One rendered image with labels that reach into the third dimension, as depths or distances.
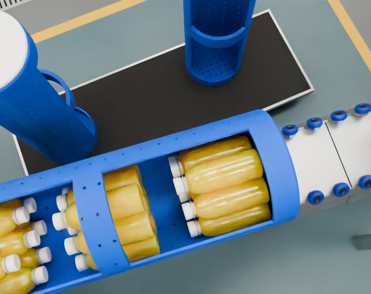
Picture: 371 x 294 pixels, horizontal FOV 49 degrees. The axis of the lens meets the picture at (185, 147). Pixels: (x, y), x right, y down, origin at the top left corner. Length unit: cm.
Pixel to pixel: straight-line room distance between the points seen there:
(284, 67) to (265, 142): 133
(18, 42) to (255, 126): 74
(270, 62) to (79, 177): 149
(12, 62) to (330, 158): 96
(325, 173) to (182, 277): 108
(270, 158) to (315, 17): 176
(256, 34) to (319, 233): 108
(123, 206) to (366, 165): 72
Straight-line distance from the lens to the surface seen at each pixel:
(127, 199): 91
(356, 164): 127
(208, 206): 94
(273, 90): 214
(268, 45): 224
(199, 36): 170
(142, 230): 95
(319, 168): 124
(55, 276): 113
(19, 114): 142
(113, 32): 246
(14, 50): 129
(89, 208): 88
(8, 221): 105
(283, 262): 213
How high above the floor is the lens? 208
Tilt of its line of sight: 75 degrees down
